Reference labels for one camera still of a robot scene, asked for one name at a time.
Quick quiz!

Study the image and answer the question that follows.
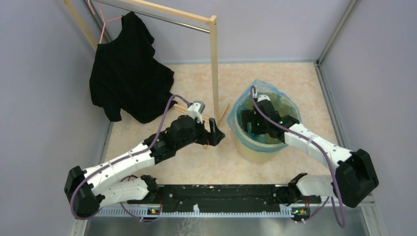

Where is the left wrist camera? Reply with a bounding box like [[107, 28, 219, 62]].
[[187, 101, 206, 124]]

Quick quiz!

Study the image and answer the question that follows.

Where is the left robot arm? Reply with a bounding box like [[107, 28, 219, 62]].
[[64, 115, 225, 220]]

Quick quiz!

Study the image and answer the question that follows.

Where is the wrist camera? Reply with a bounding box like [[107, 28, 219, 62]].
[[187, 101, 206, 124], [255, 94, 270, 102]]

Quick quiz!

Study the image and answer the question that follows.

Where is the yellow plastic trash bin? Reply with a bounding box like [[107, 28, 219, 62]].
[[234, 94, 298, 164]]

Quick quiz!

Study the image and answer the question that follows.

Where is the black hanging shirt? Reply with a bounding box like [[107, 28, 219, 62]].
[[89, 12, 176, 123]]

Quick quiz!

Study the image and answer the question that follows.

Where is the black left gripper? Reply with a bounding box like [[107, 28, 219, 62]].
[[176, 116, 225, 150]]

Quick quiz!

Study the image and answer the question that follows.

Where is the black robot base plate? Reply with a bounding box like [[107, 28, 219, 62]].
[[128, 184, 322, 213]]

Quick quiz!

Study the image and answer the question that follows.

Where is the white slotted cable duct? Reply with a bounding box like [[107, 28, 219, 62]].
[[96, 205, 294, 218]]

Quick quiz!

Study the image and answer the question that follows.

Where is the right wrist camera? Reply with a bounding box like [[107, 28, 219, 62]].
[[255, 94, 270, 102]]

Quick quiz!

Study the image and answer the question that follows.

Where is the pink clothes hanger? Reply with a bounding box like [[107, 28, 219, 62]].
[[87, 0, 123, 44]]

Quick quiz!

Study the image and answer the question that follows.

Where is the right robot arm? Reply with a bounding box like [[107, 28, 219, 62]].
[[238, 99, 379, 208]]

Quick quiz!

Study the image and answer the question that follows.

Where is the wooden clothes rack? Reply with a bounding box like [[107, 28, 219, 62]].
[[62, 0, 229, 125]]

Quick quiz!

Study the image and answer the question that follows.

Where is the blue plastic trash bag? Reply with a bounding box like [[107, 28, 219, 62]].
[[227, 79, 301, 153]]

